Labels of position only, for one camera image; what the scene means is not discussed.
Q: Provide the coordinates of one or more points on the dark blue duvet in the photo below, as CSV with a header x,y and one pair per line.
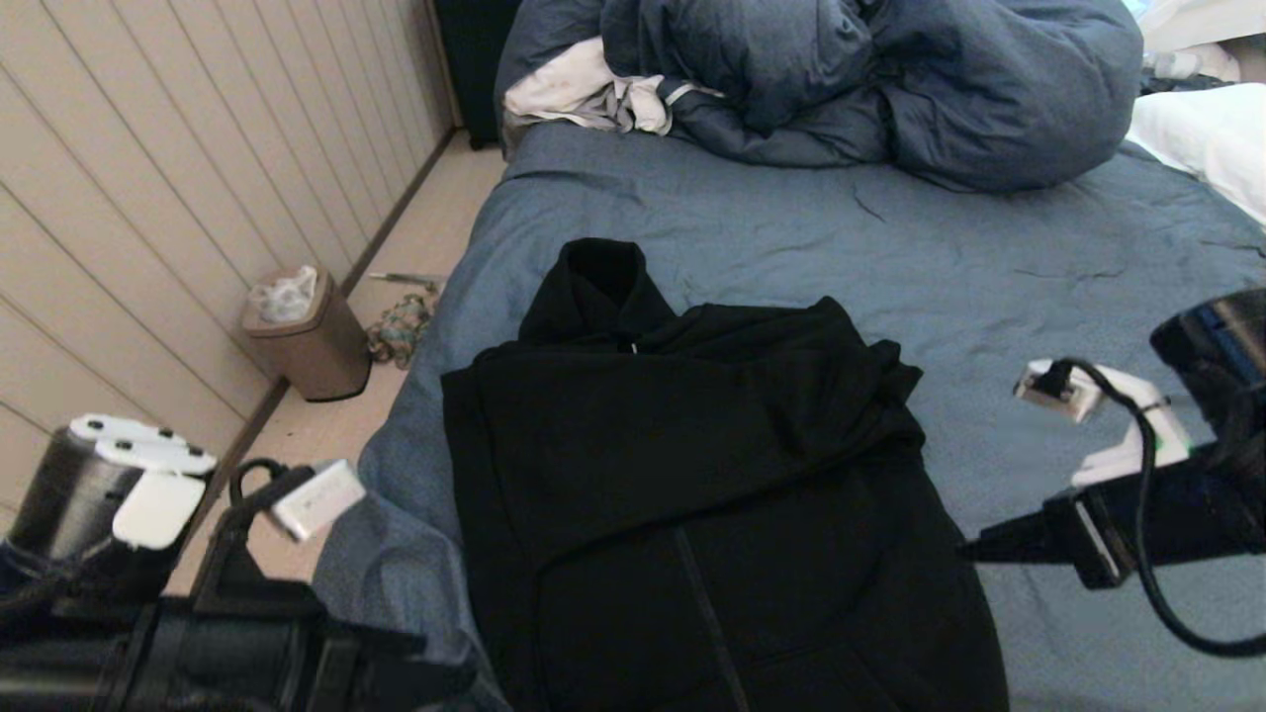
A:
x,y
989,99

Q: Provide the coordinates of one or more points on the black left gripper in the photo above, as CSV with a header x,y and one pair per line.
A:
x,y
336,663

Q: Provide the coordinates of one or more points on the crumpled white garment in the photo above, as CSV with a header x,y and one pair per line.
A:
x,y
564,89

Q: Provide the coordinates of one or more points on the black cabinet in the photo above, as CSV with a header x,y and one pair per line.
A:
x,y
475,59

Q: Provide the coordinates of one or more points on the blue-sheeted bed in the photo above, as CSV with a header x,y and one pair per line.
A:
x,y
890,247

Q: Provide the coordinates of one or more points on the white pillow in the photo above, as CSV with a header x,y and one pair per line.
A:
x,y
1217,138

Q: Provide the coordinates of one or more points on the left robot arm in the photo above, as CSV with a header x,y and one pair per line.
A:
x,y
99,593

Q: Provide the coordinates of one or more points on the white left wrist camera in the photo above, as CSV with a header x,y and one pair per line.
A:
x,y
316,499

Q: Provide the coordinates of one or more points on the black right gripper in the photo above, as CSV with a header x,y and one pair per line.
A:
x,y
1088,539

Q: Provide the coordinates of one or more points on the brown trash bin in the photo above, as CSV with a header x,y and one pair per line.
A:
x,y
326,361

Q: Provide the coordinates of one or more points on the beige crumpled item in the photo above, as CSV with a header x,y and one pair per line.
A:
x,y
1187,64

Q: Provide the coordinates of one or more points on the clear plastic bin bag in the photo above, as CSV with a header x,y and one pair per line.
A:
x,y
287,297

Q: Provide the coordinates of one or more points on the thin metal stick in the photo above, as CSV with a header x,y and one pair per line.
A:
x,y
406,279

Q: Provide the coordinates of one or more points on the white blanket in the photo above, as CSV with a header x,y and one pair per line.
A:
x,y
1207,20

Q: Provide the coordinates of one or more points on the black hoodie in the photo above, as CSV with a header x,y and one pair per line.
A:
x,y
692,514

